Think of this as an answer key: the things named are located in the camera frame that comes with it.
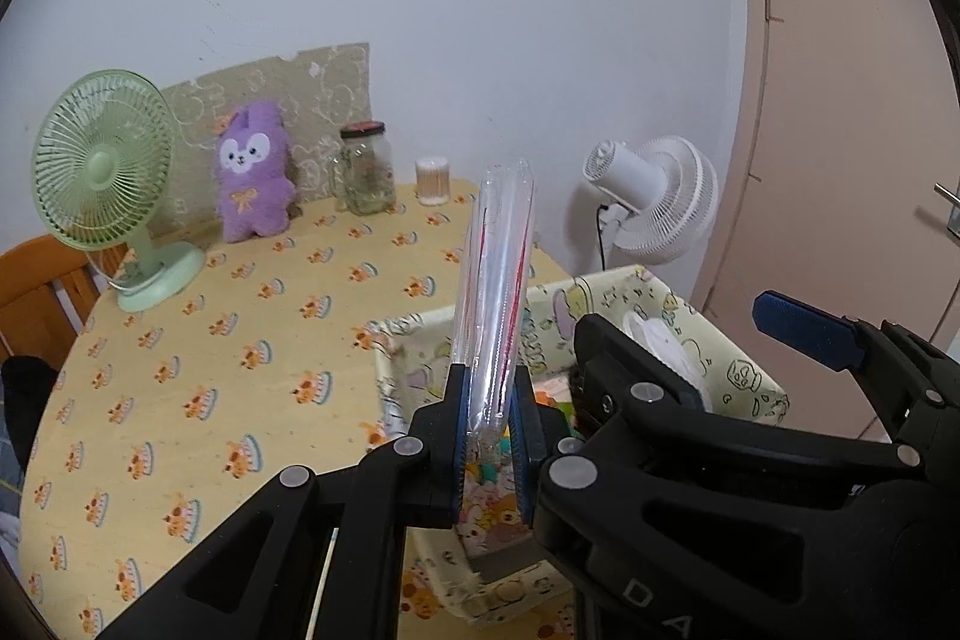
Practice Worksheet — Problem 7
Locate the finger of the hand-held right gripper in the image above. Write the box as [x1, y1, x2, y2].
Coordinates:
[574, 312, 706, 438]
[754, 291, 960, 468]

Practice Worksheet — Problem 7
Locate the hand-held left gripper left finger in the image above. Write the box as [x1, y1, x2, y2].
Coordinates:
[97, 364, 475, 640]

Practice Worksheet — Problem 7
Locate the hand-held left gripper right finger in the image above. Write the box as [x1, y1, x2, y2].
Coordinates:
[506, 366, 575, 528]

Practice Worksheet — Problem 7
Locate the patterned fabric storage box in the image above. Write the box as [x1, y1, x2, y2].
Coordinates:
[367, 265, 790, 626]

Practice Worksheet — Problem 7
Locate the clear plastic straw pack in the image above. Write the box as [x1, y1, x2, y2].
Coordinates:
[448, 158, 539, 461]

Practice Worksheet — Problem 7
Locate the white standing fan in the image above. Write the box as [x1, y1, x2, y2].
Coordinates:
[583, 135, 719, 268]

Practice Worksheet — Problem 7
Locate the yellow printed tablecloth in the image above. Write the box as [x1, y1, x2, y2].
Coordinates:
[19, 181, 578, 640]

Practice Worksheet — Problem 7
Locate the pink door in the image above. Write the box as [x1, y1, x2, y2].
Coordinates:
[690, 0, 960, 446]

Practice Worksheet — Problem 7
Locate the cotton swab container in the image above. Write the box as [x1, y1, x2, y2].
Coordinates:
[415, 156, 452, 207]

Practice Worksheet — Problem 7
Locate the glass jar with dark lid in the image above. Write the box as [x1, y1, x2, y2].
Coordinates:
[334, 120, 396, 215]

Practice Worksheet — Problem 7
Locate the purple plush toy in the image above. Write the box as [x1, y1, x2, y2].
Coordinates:
[216, 100, 297, 242]

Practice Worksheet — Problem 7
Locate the black cloth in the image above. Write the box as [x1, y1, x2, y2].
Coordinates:
[0, 355, 61, 472]

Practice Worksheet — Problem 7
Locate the green desk fan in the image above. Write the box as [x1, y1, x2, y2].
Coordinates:
[31, 70, 206, 313]

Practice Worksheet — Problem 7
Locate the wooden bed headboard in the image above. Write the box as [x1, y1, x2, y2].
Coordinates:
[0, 235, 125, 363]

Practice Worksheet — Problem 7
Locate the metal door handle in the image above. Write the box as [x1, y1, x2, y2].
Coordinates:
[934, 182, 960, 236]

